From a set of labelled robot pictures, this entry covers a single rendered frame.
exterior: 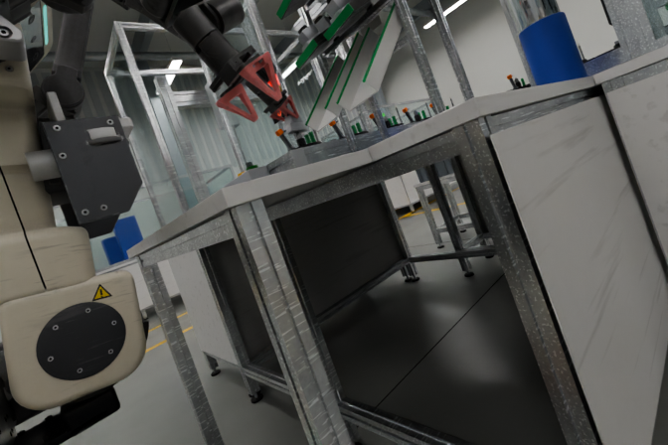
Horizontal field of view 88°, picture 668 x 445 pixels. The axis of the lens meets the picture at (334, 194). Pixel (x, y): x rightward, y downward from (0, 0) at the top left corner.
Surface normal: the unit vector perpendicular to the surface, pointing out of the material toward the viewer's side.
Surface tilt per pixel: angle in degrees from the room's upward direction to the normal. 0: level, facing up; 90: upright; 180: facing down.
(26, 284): 90
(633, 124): 90
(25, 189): 90
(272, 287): 90
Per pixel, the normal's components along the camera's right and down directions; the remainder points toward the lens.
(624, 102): -0.72, 0.26
